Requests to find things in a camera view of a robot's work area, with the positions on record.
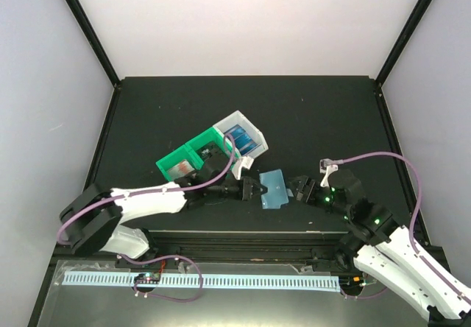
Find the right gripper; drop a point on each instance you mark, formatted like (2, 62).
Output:
(310, 183)

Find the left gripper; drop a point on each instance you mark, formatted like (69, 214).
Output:
(245, 192)

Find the blue card holder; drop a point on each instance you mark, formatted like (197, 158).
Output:
(276, 194)

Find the green bin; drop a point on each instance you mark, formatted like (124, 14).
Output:
(183, 152)
(211, 134)

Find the white bin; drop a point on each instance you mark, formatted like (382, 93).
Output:
(237, 117)

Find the green front bin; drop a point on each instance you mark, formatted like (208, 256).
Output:
(183, 152)

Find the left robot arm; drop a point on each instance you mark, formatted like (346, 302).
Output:
(96, 220)

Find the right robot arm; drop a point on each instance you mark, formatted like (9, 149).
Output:
(376, 244)

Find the black vip cards stack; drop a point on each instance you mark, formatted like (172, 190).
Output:
(209, 150)

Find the blue cards stack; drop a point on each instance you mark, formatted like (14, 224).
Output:
(243, 141)

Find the red white cards stack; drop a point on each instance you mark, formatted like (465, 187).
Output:
(181, 169)

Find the small circuit board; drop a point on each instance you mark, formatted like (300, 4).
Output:
(148, 278)

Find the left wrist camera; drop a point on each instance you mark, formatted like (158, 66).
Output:
(244, 162)

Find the black aluminium frame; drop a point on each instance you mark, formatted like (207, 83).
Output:
(371, 107)

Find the white slotted cable duct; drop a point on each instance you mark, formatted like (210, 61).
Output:
(206, 281)

